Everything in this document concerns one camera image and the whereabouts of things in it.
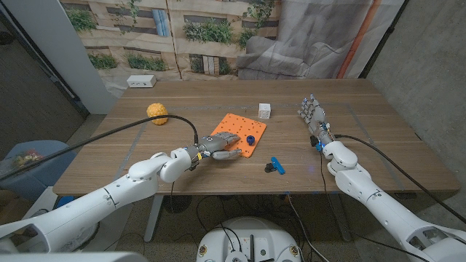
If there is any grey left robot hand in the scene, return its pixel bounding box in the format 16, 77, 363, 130
196, 131, 243, 162

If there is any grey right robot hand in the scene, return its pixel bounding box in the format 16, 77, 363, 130
297, 93, 334, 146

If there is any orange peg board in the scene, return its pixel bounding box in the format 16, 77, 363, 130
210, 113, 267, 159

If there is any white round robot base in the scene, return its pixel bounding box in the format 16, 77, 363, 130
196, 217, 303, 262

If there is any blue binder clip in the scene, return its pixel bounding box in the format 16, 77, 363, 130
264, 156, 286, 175

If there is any yellow bumpy ball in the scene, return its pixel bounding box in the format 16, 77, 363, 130
146, 103, 170, 126

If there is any black round floor disc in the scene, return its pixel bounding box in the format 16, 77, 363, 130
162, 195, 193, 215

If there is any white power strip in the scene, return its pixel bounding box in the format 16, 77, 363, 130
126, 74, 157, 89

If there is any white table leg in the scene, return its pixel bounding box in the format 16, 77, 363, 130
143, 195, 165, 244

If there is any grey table leg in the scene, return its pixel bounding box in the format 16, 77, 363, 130
327, 192, 353, 243

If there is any printed fabric backdrop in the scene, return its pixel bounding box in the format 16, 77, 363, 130
60, 0, 407, 98

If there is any blue-grey stool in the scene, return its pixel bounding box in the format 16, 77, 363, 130
0, 140, 78, 203

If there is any white robot torso edge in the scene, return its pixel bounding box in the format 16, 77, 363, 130
0, 251, 149, 262

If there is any bag of colourful toys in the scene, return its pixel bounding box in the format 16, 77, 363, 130
0, 148, 43, 175

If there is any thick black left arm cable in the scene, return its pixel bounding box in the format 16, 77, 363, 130
0, 114, 200, 182

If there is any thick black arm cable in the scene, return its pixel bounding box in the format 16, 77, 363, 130
333, 133, 466, 225
0, 114, 200, 182

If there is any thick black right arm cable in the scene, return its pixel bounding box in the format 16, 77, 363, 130
333, 133, 466, 225

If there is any grey floor cable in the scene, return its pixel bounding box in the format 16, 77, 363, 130
286, 194, 324, 262

